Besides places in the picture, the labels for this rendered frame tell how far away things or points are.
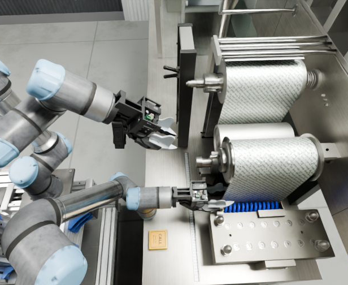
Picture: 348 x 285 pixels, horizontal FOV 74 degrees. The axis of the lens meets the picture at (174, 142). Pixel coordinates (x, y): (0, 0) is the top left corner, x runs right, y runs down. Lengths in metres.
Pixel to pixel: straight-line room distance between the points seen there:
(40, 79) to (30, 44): 3.36
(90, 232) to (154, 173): 0.85
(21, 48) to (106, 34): 1.10
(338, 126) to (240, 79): 0.32
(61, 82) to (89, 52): 2.89
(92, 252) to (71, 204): 1.04
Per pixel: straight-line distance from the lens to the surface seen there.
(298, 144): 0.77
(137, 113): 0.52
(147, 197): 0.79
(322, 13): 1.04
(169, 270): 0.99
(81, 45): 3.54
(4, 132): 0.56
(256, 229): 0.92
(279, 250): 0.93
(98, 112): 0.51
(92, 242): 1.79
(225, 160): 0.70
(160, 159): 1.12
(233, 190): 0.80
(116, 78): 2.91
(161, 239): 0.98
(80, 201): 0.77
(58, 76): 0.50
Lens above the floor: 1.88
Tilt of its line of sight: 57 degrees down
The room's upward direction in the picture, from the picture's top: straight up
